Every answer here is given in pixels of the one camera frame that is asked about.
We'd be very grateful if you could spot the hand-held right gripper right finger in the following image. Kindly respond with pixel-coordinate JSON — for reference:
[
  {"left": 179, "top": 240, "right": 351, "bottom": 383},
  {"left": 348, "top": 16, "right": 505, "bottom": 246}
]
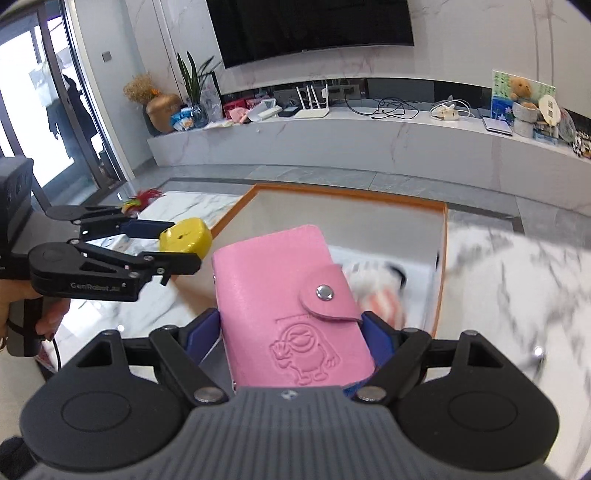
[{"left": 344, "top": 311, "right": 505, "bottom": 407}]

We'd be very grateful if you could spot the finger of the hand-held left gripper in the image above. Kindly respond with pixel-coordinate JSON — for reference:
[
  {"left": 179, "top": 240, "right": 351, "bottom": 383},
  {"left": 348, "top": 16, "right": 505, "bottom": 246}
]
[
  {"left": 46, "top": 205, "right": 175, "bottom": 241},
  {"left": 69, "top": 240, "right": 204, "bottom": 287}
]

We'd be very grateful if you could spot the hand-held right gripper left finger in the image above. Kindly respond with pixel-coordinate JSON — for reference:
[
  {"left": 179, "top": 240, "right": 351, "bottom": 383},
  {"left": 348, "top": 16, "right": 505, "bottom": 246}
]
[{"left": 60, "top": 308, "right": 230, "bottom": 407}]

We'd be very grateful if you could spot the yellow tape measure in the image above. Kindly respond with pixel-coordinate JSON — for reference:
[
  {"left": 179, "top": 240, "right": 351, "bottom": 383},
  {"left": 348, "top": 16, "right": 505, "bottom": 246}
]
[{"left": 159, "top": 218, "right": 213, "bottom": 260}]

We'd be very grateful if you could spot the white hooded striped plush toy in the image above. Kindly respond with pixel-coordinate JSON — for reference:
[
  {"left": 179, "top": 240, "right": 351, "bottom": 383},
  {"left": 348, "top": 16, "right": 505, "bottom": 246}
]
[{"left": 341, "top": 260, "right": 410, "bottom": 329}]

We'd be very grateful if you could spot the pink card wallet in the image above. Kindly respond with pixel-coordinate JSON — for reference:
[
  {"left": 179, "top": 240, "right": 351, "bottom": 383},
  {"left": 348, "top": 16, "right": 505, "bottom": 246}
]
[{"left": 211, "top": 224, "right": 378, "bottom": 389}]

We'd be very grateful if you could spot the orange cardboard box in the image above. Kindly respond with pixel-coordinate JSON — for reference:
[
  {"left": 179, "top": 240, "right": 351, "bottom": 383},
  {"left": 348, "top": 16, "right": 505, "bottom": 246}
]
[{"left": 210, "top": 183, "right": 450, "bottom": 339}]

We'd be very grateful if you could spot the person's left hand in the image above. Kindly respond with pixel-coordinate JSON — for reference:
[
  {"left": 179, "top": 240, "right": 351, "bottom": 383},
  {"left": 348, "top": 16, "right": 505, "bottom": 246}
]
[{"left": 0, "top": 279, "right": 71, "bottom": 352}]

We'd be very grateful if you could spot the red yellow feather toy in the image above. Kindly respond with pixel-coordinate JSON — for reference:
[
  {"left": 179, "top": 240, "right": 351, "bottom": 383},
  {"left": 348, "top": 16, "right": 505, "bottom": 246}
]
[{"left": 120, "top": 188, "right": 165, "bottom": 216}]

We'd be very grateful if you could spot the blue snack packet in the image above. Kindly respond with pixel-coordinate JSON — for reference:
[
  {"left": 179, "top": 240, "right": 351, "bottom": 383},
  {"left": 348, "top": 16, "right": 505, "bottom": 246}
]
[{"left": 170, "top": 107, "right": 197, "bottom": 131}]

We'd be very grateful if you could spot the gold vase with dried flowers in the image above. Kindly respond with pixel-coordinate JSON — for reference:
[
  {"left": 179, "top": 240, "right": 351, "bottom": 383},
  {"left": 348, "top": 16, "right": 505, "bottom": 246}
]
[{"left": 123, "top": 72, "right": 184, "bottom": 136}]

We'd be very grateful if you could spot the glass sliding door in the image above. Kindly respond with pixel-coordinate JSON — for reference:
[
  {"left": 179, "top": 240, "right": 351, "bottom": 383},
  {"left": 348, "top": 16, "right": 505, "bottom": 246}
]
[{"left": 0, "top": 9, "right": 136, "bottom": 206}]

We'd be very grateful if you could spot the green plant in glass vase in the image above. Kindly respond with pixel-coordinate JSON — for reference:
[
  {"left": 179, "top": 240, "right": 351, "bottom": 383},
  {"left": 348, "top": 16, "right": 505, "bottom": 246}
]
[{"left": 175, "top": 51, "right": 223, "bottom": 128}]

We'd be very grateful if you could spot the white marble tv console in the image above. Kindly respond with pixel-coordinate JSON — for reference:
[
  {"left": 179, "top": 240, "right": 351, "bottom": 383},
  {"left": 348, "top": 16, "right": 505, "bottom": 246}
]
[{"left": 147, "top": 76, "right": 591, "bottom": 195}]

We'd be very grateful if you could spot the white router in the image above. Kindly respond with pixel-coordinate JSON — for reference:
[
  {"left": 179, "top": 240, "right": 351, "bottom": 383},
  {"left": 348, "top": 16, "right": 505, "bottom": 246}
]
[{"left": 294, "top": 80, "right": 331, "bottom": 120}]

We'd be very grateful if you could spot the white power strip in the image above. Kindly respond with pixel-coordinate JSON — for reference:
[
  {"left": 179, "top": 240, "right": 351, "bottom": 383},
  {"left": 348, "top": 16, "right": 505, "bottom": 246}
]
[{"left": 430, "top": 95, "right": 472, "bottom": 123}]

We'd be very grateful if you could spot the grey laptop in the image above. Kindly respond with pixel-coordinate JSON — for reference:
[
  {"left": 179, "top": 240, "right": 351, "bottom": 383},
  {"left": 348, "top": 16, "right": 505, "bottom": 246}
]
[{"left": 477, "top": 108, "right": 515, "bottom": 137}]

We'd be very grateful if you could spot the black television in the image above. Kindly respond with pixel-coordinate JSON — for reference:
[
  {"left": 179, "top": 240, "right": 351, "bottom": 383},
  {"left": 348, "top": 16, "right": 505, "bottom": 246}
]
[{"left": 205, "top": 0, "right": 415, "bottom": 70}]

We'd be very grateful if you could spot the lotus pond painting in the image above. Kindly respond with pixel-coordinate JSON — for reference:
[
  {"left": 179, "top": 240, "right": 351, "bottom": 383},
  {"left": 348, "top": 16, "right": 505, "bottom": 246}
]
[{"left": 490, "top": 70, "right": 556, "bottom": 126}]

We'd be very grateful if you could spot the brown teddy bear in basket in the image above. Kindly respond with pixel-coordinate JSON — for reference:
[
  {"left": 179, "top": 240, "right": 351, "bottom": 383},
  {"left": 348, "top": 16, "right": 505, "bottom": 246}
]
[{"left": 508, "top": 76, "right": 544, "bottom": 137}]

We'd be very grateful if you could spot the black white cow toy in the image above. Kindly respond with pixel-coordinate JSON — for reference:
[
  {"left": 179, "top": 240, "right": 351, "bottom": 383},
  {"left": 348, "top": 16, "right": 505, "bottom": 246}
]
[{"left": 571, "top": 129, "right": 591, "bottom": 160}]

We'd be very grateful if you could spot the round white hand fan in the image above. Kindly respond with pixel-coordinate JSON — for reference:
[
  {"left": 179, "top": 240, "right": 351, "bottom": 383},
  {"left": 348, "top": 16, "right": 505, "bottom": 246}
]
[{"left": 538, "top": 93, "right": 562, "bottom": 127}]

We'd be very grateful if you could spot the black cable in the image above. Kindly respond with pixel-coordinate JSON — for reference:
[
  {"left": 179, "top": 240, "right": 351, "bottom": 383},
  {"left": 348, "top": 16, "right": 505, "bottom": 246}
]
[{"left": 345, "top": 97, "right": 419, "bottom": 121}]

